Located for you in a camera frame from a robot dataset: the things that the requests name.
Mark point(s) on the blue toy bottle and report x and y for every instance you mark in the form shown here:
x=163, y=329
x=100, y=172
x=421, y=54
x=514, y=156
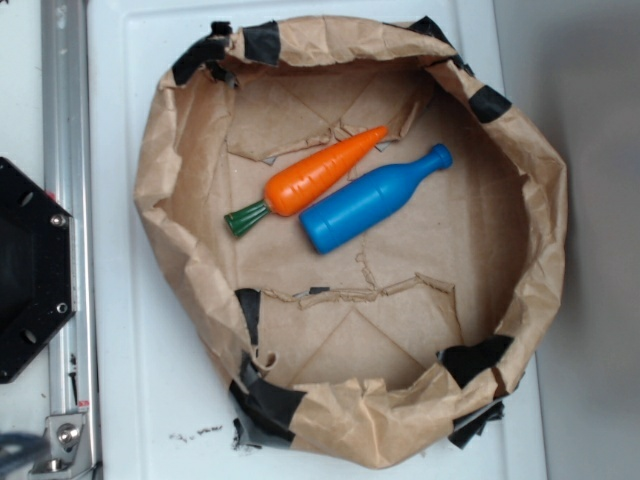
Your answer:
x=368, y=200

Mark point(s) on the aluminium extrusion rail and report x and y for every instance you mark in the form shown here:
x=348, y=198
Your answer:
x=73, y=369

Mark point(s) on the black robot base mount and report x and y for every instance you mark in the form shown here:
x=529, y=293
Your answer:
x=36, y=270

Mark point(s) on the orange toy carrot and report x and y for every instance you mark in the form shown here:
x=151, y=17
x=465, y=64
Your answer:
x=299, y=185

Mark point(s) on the brown paper bag tray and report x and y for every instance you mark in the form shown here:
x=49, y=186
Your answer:
x=416, y=329

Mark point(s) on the metal corner bracket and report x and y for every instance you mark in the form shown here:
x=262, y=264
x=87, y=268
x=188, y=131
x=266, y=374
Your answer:
x=69, y=451

